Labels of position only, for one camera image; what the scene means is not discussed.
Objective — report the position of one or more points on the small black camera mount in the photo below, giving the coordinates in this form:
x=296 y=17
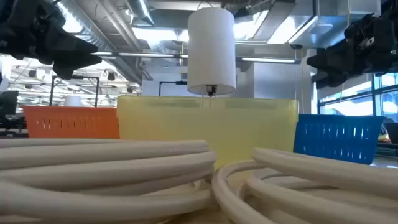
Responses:
x=211 y=89

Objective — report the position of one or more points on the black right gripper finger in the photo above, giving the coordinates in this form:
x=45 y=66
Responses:
x=332 y=57
x=331 y=79

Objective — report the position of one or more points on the white cylinder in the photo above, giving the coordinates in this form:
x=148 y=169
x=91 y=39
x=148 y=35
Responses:
x=211 y=49

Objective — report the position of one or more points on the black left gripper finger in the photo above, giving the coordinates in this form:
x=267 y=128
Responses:
x=66 y=70
x=74 y=51

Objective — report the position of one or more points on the blue slotted plastic basket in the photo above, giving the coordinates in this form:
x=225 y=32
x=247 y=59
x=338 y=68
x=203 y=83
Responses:
x=339 y=137

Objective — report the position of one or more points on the translucent yellow plastic bin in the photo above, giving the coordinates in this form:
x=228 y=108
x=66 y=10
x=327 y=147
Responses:
x=202 y=124

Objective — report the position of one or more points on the black metal frame stand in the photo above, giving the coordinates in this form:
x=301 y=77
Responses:
x=74 y=77
x=171 y=81

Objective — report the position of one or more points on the small white lampshade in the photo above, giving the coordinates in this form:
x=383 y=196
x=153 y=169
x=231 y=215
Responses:
x=72 y=101

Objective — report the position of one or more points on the orange slotted plastic basket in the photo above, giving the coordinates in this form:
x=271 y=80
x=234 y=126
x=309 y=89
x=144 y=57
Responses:
x=71 y=123

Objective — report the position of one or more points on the black monitor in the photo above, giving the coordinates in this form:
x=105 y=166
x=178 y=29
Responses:
x=8 y=102

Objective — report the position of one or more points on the long ceiling tube lamp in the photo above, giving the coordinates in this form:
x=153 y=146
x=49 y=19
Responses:
x=267 y=60
x=146 y=55

